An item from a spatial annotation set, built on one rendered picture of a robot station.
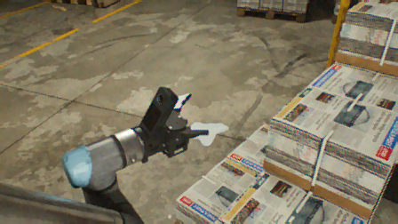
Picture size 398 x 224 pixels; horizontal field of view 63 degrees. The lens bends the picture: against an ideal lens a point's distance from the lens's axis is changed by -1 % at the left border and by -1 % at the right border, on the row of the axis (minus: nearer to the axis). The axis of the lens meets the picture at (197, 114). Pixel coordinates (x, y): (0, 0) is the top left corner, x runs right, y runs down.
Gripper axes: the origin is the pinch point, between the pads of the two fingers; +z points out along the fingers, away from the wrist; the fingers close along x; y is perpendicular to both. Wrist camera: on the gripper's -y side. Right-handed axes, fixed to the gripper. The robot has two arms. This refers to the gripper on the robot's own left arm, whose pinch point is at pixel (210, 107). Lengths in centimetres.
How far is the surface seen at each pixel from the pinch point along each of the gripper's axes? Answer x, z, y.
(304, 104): -1.3, 46.0, 17.9
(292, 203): 18, 26, 39
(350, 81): -2, 76, 18
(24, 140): -188, -31, 151
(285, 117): 0.3, 34.1, 17.8
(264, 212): 14.8, 15.8, 39.1
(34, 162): -154, -31, 146
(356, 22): -15, 89, 1
